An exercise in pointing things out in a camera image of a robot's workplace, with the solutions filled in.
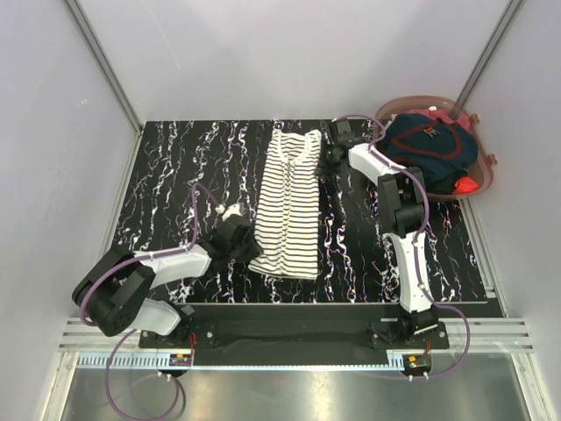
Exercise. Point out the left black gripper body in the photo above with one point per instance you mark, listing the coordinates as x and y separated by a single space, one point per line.
245 252

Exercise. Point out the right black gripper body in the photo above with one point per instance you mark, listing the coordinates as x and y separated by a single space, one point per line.
330 156

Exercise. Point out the black white striped tank top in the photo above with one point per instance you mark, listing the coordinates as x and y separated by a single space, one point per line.
287 216

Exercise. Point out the navy tank top red trim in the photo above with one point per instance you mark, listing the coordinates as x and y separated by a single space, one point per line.
437 147

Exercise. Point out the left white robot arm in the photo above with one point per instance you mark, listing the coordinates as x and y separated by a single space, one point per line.
114 295

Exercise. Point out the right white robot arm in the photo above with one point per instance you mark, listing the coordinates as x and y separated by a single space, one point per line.
403 214

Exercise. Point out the pink garment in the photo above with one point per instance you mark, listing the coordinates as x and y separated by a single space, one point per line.
434 113

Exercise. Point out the orange red garment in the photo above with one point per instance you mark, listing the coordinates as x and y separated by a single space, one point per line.
465 185

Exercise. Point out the left small circuit board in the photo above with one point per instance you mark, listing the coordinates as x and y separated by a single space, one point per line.
180 360

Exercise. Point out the small circuit board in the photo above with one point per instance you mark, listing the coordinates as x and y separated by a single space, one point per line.
180 360
421 362

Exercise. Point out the brown translucent plastic basket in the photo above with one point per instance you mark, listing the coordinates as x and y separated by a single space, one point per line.
480 171

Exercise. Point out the right small circuit board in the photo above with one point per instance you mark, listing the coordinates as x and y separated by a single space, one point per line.
421 362

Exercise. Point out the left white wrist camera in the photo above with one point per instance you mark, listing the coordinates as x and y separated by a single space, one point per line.
233 210

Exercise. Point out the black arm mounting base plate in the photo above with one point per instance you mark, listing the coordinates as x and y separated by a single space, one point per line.
291 335

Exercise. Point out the right aluminium corner post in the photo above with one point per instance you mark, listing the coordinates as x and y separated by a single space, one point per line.
498 34

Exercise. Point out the aluminium corner post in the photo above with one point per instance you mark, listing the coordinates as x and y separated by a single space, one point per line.
85 28
498 34

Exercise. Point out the aluminium frame rail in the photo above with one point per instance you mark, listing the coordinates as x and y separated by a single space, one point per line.
486 335

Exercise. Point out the left aluminium corner post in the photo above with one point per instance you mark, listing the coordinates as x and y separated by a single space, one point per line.
85 28

